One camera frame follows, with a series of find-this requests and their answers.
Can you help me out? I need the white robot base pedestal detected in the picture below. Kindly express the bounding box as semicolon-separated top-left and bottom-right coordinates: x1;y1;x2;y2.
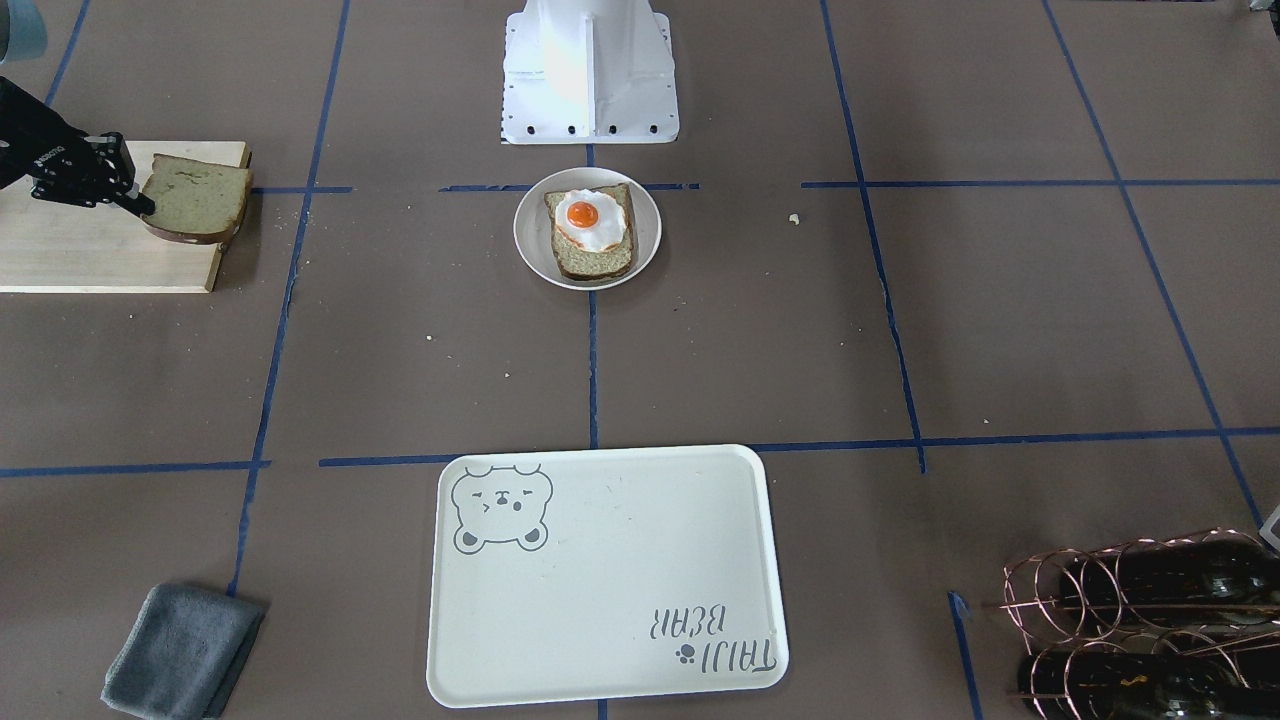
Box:
500;1;681;145

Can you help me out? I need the white round plate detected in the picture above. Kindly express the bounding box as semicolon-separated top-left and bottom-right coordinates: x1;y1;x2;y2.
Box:
512;167;685;292

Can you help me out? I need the green wine bottle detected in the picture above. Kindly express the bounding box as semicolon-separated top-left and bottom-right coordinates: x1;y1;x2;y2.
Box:
1010;632;1279;719
1059;536;1279;629

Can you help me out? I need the grey folded cloth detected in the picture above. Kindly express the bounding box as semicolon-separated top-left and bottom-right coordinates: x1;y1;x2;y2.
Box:
100;583;266;719

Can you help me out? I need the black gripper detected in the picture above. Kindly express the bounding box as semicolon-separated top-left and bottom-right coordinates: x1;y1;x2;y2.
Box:
1;78;156;217

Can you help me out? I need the copper wire bottle rack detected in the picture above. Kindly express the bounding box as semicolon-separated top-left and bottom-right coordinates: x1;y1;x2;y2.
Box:
993;528;1279;719

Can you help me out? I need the wooden cutting board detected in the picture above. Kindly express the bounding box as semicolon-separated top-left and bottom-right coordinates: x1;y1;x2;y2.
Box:
1;179;227;293

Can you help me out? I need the cream bear serving tray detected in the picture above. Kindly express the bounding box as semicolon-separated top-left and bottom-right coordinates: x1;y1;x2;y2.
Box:
425;445;791;708

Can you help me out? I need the bread slice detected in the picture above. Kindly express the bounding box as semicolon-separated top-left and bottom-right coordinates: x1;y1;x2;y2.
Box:
541;183;636;281
140;154;253;245

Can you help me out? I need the fried egg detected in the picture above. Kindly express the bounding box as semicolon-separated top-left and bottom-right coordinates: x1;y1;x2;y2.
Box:
550;190;626;252

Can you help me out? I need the green wine bottle middle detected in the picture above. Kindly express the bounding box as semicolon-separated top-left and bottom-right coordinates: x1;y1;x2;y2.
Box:
1059;536;1279;629

